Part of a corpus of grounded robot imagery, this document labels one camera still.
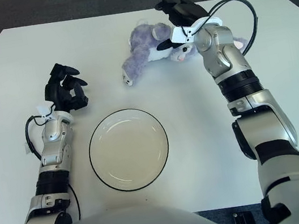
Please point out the purple plush bunny doll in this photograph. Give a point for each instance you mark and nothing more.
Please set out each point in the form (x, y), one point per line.
(140, 41)

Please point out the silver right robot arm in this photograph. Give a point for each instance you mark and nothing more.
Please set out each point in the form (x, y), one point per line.
(267, 126)

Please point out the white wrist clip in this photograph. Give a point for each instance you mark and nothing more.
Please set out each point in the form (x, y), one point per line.
(179, 35)
(43, 109)

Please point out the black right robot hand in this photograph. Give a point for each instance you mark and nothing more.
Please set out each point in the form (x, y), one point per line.
(184, 12)

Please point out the white plate with black rim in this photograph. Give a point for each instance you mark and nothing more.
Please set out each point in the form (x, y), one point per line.
(128, 150)

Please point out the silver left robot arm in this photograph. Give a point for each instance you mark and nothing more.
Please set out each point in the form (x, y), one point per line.
(55, 150)

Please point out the black metal bracket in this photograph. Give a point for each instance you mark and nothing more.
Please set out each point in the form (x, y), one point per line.
(242, 223)

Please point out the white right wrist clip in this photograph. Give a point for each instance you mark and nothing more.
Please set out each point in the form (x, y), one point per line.
(179, 35)

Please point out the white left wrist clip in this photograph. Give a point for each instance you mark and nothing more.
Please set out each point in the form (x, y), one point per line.
(43, 109)

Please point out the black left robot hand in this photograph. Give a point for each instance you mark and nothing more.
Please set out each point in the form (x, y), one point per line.
(60, 95)

